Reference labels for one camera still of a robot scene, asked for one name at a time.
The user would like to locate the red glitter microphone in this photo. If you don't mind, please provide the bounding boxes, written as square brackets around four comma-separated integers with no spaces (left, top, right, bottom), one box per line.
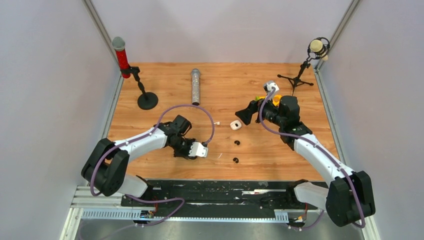
[111,36,131,79]

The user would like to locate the beige condenser microphone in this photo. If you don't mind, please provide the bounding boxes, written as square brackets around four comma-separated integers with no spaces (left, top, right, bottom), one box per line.
[308,39,330,61]

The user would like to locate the silver glitter microphone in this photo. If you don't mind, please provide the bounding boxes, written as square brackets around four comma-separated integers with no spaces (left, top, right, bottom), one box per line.
[191,68,201,106]

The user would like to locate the white earbud case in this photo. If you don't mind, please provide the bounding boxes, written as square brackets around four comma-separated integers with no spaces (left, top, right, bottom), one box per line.
[229,120,243,131]

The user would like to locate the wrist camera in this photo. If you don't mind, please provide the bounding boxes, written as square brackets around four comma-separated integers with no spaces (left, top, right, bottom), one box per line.
[263,80,280,94]
[188,141,209,158]

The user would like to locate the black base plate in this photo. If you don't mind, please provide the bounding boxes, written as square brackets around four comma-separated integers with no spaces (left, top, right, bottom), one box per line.
[120,179,317,219]

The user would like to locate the black tripod mic stand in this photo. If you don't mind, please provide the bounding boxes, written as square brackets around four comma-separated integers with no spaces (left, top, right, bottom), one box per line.
[277,36,331,95]

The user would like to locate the slotted cable duct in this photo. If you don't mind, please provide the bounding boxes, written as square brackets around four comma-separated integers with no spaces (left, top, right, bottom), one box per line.
[81,208,290,223]

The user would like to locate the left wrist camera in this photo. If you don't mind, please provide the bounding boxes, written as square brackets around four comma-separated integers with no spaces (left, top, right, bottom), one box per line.
[188,141,209,158]

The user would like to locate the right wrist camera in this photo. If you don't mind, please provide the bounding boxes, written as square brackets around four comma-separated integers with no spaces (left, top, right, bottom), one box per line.
[263,80,280,94]

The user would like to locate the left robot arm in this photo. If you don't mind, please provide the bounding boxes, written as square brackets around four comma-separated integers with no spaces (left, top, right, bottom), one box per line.
[81,115,196,207]

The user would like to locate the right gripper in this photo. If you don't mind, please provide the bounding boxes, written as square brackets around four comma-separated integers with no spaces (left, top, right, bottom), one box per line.
[235,93,285,128]

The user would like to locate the yellow triangular plastic piece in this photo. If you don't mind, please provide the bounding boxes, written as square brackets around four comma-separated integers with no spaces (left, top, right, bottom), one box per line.
[254,94,282,107]

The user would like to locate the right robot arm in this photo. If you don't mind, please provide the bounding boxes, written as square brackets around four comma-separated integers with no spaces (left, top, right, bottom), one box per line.
[235,95,376,228]

